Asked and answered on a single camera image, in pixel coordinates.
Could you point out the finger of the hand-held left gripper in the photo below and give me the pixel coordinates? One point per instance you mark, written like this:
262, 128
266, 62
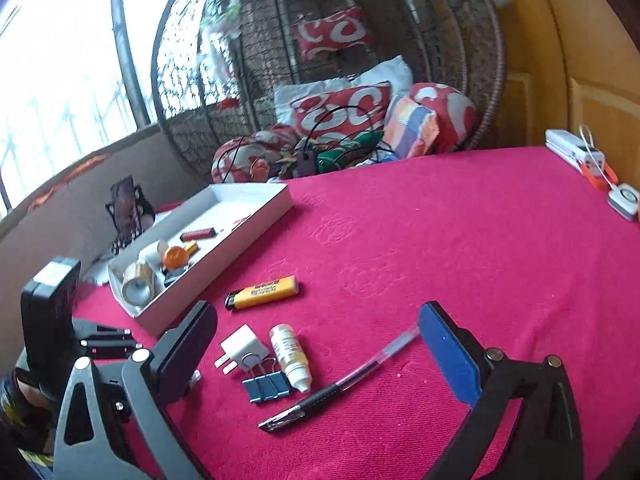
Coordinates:
100, 328
105, 348

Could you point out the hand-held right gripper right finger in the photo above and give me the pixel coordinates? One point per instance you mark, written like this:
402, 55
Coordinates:
445, 355

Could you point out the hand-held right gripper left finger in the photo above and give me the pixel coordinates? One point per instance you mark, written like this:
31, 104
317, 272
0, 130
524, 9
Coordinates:
187, 350

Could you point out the gold tape roll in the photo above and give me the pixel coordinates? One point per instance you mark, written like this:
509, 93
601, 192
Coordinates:
137, 285

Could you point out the white charger plug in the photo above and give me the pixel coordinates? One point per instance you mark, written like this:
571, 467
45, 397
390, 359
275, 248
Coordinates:
245, 345

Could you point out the black binder clip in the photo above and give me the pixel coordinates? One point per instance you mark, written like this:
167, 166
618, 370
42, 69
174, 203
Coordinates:
174, 276

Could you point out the blue binder clip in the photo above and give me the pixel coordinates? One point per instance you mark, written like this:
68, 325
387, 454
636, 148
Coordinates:
267, 387

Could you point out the white small roll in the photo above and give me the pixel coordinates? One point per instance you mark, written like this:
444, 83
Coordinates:
152, 254

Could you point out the orange ball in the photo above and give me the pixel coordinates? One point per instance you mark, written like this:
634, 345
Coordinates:
176, 257

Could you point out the yellow lighter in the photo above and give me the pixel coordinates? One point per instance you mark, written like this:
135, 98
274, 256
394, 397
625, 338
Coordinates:
267, 292

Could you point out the small brass piece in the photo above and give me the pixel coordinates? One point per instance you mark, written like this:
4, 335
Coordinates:
192, 248

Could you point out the small white dropper bottle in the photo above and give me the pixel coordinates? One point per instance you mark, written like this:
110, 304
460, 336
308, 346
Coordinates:
290, 355

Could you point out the red flat bar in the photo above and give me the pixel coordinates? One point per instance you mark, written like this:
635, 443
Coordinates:
199, 234

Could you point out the pink terry towel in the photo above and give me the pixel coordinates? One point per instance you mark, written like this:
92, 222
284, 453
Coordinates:
425, 235

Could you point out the black gel pen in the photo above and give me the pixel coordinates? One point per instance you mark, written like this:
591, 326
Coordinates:
325, 392

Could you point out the white cardboard box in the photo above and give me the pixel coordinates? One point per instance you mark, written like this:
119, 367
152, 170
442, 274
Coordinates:
240, 205

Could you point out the crumpled red white cushion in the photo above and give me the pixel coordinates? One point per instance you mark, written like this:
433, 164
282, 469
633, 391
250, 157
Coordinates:
250, 152

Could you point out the black power adapter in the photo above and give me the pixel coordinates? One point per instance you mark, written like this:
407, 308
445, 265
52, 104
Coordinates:
307, 162

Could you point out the green cloth bundle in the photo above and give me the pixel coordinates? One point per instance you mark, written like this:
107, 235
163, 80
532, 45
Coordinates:
350, 152

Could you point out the orange blue checked cloth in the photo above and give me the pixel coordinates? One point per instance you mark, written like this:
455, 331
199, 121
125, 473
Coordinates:
410, 127

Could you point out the small white square device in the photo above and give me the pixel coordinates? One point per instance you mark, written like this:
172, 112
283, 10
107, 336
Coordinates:
625, 201

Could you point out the white power bank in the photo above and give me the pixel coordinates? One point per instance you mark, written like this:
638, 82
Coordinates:
570, 147

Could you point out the round red white cushion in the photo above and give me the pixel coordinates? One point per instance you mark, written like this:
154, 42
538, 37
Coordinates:
450, 110

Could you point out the large red white cushion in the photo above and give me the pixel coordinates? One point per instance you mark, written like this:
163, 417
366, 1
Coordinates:
345, 107

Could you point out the metal chair stand pole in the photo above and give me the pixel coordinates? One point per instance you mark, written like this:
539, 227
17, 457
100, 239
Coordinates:
127, 60

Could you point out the wicker hanging chair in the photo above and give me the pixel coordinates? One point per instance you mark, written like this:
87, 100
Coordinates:
475, 60

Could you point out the flat red white cushion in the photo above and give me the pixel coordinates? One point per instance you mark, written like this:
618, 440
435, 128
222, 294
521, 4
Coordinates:
332, 32

